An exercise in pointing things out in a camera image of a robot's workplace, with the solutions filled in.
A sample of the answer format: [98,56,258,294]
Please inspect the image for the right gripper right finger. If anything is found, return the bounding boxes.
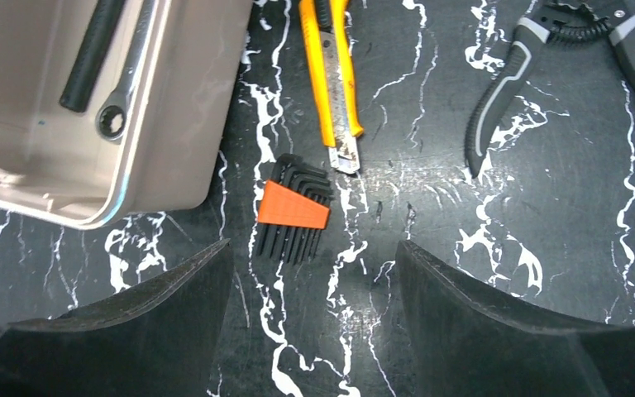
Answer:
[395,241,635,396]

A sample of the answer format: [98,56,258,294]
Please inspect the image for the orange yellow utility knife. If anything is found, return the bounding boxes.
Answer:
[298,0,364,175]

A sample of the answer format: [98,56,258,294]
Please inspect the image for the black grey cutting pliers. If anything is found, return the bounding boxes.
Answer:
[463,0,635,180]

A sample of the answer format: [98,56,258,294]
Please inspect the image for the black handled hammer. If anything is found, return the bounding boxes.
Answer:
[59,0,126,113]

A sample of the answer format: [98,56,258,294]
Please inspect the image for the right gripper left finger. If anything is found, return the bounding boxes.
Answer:
[0,240,234,396]

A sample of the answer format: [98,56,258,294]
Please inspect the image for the steel combination wrench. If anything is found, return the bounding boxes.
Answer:
[96,0,159,142]

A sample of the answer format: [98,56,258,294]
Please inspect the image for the orange hex key set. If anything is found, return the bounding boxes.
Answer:
[254,153,333,264]

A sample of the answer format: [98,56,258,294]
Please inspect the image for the beige plastic tool box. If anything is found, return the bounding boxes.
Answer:
[0,1,253,230]

